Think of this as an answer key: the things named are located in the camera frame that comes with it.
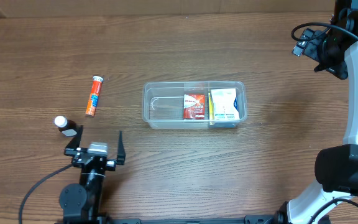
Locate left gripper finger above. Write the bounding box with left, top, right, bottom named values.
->
left=116, top=131, right=126, bottom=165
left=65, top=125, right=83, bottom=150

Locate dark medicine bottle white cap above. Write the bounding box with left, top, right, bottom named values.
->
left=54, top=116, right=79, bottom=137

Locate orange effervescent tablet tube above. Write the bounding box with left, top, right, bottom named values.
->
left=85, top=75, right=104, bottom=117

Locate red medicine box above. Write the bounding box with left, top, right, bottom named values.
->
left=183, top=94, right=205, bottom=119

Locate blue medicine box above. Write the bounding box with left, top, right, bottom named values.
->
left=208, top=92, right=214, bottom=126

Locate white medicine box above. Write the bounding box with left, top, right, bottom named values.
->
left=211, top=88, right=240, bottom=120

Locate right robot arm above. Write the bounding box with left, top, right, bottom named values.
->
left=272, top=0, right=358, bottom=223

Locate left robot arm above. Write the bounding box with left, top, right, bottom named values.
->
left=59, top=127, right=126, bottom=223

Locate clear plastic container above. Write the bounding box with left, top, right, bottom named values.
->
left=142, top=81, right=247, bottom=129

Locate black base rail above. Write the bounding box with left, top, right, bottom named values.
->
left=75, top=215, right=284, bottom=224

